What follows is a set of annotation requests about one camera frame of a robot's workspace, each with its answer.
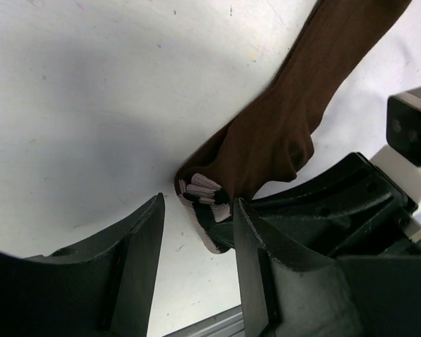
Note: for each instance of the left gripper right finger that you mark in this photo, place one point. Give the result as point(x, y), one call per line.
point(287, 289)

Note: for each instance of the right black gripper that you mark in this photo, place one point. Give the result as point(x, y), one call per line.
point(352, 209)

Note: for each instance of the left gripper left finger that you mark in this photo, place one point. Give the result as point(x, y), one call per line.
point(100, 286)

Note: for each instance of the dark brown sock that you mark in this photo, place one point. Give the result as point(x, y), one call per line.
point(271, 138)

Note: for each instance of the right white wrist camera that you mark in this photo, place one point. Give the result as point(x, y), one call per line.
point(399, 161)

